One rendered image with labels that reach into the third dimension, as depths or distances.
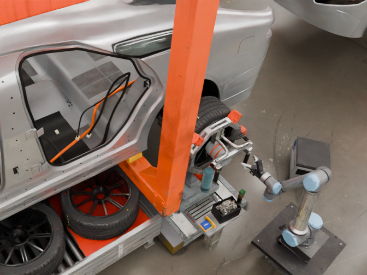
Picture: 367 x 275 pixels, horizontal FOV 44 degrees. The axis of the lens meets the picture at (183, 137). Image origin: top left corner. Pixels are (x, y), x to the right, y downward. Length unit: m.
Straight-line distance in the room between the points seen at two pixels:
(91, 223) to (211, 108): 1.31
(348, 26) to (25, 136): 3.96
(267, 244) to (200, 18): 2.24
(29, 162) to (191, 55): 1.35
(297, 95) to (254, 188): 1.68
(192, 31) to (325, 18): 3.39
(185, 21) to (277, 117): 3.25
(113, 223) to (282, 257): 1.43
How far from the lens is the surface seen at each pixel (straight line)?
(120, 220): 3.67
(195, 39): 2.43
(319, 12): 5.61
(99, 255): 3.65
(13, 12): 1.80
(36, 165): 3.20
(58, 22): 2.92
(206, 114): 3.55
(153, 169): 3.67
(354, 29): 5.75
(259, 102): 5.60
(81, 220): 3.68
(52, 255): 3.55
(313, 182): 3.27
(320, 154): 4.77
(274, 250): 3.97
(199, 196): 4.30
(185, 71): 2.55
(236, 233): 4.32
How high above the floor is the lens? 3.61
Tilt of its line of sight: 47 degrees down
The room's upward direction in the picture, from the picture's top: 10 degrees clockwise
